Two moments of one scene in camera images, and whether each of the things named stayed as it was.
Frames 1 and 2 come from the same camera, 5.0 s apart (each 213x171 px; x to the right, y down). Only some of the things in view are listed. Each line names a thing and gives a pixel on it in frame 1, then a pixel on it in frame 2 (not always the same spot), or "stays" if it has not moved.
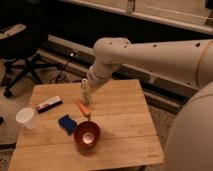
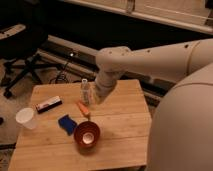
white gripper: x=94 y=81 -> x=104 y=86
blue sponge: x=67 y=123 stays
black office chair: x=20 y=45 stays
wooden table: x=112 y=133 stays
